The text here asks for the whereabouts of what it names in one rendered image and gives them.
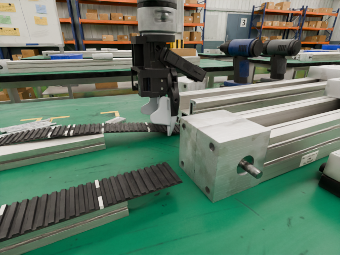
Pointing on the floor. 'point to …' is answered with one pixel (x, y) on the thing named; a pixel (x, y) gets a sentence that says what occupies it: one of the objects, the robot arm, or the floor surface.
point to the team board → (31, 30)
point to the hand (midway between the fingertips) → (167, 126)
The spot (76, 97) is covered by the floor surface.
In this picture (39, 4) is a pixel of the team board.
